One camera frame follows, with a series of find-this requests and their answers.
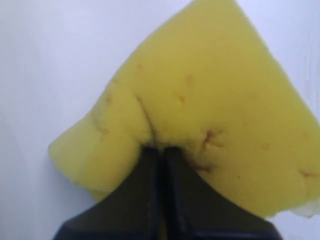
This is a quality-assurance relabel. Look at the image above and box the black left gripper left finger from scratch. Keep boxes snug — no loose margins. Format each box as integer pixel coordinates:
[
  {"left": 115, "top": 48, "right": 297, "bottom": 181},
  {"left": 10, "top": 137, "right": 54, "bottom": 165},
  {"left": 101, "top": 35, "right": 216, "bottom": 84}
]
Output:
[{"left": 54, "top": 148, "right": 160, "bottom": 240}]

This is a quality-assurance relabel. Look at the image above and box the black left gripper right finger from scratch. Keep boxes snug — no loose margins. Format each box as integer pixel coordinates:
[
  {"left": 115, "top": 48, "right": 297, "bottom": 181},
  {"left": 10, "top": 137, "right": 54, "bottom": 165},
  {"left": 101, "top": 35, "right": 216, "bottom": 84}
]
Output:
[{"left": 163, "top": 147, "right": 282, "bottom": 240}]

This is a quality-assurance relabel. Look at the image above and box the yellow sponge block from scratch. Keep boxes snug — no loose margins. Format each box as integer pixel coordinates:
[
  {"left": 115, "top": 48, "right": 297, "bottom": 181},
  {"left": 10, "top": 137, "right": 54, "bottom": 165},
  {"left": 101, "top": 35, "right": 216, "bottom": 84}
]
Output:
[{"left": 48, "top": 0, "right": 320, "bottom": 217}]

